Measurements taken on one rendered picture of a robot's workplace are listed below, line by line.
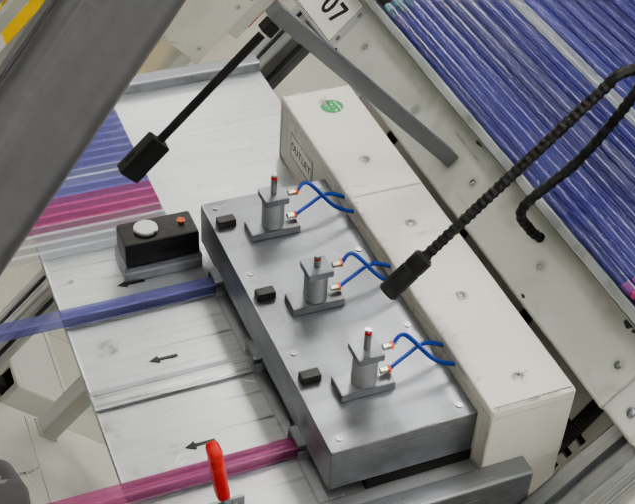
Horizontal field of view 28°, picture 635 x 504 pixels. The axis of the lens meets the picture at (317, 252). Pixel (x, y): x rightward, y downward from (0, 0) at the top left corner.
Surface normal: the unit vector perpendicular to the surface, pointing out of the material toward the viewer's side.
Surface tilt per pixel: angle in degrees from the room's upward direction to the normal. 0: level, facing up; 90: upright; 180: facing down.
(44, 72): 67
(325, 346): 46
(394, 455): 90
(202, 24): 90
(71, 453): 0
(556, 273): 90
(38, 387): 0
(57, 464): 0
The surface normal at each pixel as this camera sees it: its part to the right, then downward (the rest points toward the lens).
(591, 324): -0.61, -0.40
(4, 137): 0.38, 0.11
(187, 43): 0.37, 0.62
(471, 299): 0.05, -0.76
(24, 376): 0.70, -0.68
